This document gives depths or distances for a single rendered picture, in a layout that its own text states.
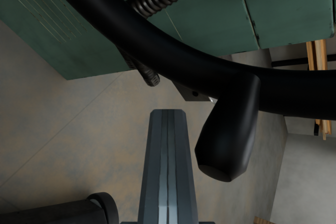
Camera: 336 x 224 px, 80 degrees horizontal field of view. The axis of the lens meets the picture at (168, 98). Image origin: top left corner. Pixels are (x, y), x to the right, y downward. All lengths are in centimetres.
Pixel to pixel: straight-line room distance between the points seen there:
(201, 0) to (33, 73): 66
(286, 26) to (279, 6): 3
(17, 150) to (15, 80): 23
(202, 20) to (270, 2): 10
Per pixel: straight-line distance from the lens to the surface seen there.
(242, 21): 32
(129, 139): 104
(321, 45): 267
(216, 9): 33
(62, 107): 87
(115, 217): 86
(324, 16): 32
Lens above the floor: 81
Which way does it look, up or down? 42 degrees down
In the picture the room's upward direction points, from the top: 89 degrees clockwise
